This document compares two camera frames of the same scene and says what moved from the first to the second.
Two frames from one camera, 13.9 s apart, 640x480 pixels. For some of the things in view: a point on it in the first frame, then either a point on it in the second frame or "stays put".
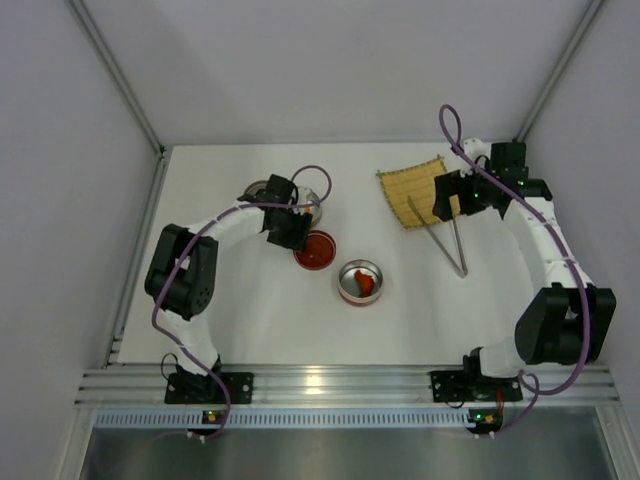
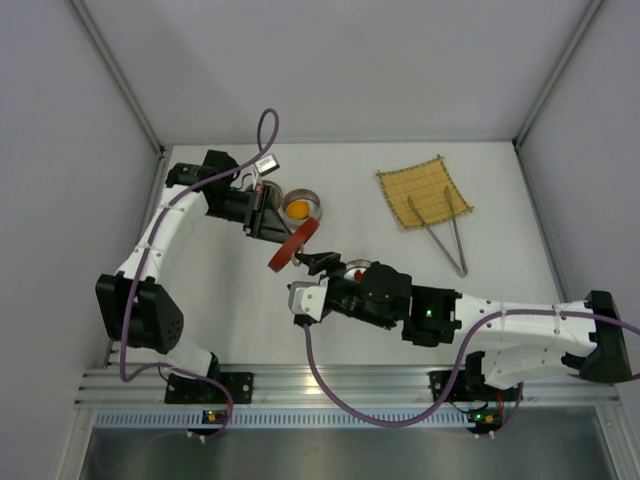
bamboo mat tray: [417, 182] stays put
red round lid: [318, 253] → [293, 244]
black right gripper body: [446, 195] → [331, 279]
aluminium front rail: [345, 385] stays put
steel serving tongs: [461, 273] stays put
